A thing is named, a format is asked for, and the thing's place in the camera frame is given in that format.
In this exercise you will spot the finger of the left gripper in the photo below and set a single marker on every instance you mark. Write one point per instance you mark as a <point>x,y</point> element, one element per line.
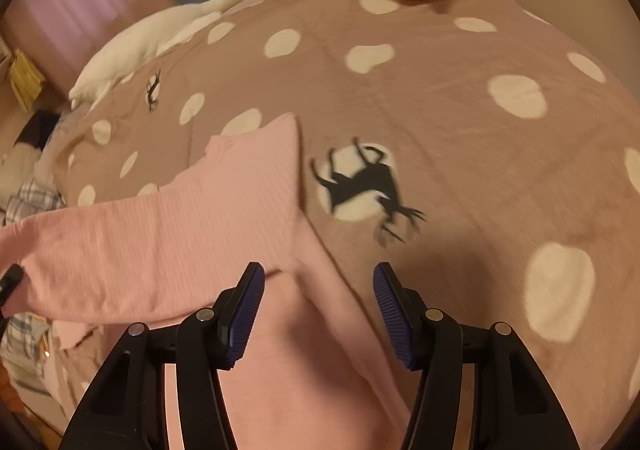
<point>10,281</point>

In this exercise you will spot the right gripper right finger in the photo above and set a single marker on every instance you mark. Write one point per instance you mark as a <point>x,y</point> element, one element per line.
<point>514,406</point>

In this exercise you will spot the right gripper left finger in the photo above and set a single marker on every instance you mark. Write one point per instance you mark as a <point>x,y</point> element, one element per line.
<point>125,404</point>

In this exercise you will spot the pink striped sweater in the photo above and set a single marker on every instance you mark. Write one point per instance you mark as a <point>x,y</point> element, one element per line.
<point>314,375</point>

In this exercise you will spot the plaid grey pillow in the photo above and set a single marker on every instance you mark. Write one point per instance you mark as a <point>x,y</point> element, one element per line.
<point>31,198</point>

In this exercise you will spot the white goose plush toy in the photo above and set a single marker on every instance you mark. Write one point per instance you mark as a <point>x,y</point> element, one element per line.
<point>136,45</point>

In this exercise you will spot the polka dot brown blanket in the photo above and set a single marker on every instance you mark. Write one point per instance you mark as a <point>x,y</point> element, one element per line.
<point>467,142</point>

